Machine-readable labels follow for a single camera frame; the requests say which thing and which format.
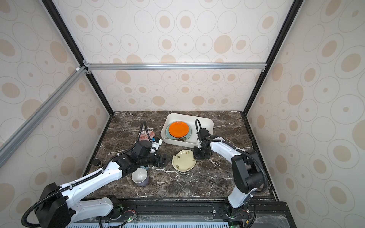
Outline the left diagonal aluminium bar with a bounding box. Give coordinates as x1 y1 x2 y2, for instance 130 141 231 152
1 66 86 166

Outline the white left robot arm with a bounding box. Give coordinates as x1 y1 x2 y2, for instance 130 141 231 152
21 139 172 228

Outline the horizontal aluminium frame bar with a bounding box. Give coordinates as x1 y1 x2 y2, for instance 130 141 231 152
86 62 267 70

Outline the red patterned bowl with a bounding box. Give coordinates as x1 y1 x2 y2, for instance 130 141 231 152
139 130 155 141

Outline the orange plate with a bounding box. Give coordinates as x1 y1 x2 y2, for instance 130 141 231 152
168 121 190 138

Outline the cream floral plate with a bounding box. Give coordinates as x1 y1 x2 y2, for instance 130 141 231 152
172 150 196 172

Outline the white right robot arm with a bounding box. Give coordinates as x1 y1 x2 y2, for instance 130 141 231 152
193 128 269 209

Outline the white plastic bin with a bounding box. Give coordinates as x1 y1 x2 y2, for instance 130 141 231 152
161 113 214 148

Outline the grey purple mug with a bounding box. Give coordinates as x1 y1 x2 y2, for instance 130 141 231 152
132 168 149 187

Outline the mint green floral plate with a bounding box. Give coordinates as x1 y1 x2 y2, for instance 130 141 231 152
165 121 192 141

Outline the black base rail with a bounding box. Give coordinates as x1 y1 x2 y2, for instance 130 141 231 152
49 199 297 228

